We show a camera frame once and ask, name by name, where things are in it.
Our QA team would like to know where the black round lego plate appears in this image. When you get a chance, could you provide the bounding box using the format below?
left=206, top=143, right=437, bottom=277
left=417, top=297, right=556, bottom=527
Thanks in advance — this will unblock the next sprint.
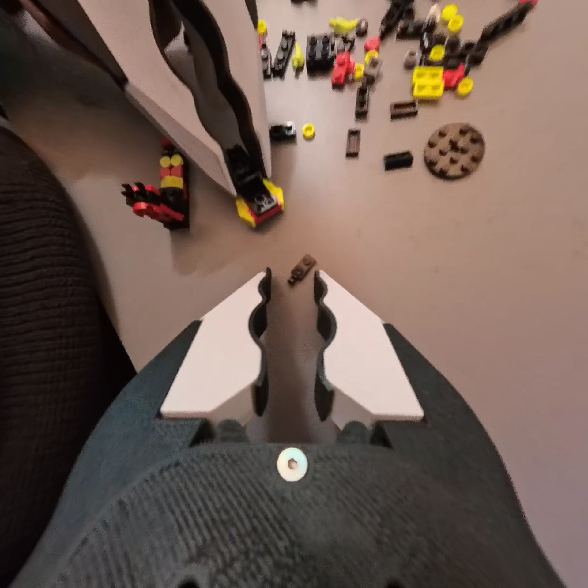
left=423, top=122, right=487, bottom=180

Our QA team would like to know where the yellow and red lego assembly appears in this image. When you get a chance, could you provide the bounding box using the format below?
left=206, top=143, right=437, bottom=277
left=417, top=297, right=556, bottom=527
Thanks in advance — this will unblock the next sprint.
left=225, top=145, right=285, bottom=229

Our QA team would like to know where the long black red lego assembly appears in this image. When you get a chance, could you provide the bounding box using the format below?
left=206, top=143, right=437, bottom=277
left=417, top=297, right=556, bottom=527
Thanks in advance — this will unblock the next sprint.
left=121, top=139, right=190, bottom=231

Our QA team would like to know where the pile of lego pieces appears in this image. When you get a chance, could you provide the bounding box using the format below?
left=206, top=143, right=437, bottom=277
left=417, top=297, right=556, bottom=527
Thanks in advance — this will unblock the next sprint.
left=256, top=0, right=539, bottom=172

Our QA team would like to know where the small dark lego plate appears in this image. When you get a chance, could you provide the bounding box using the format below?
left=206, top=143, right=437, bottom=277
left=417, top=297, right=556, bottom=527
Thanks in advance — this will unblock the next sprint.
left=288, top=254, right=318, bottom=286

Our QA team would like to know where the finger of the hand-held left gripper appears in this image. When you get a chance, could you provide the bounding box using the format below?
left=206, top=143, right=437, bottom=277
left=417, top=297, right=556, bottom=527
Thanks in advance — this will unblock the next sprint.
left=77, top=0, right=238, bottom=196
left=183, top=0, right=273, bottom=180

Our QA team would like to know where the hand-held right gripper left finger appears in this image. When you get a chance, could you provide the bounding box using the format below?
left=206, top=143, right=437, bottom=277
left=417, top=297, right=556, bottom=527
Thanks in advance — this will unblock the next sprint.
left=159, top=267, right=273, bottom=432

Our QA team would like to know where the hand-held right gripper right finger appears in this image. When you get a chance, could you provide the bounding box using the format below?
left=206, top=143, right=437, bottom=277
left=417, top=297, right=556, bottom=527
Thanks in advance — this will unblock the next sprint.
left=313, top=269, right=425, bottom=432

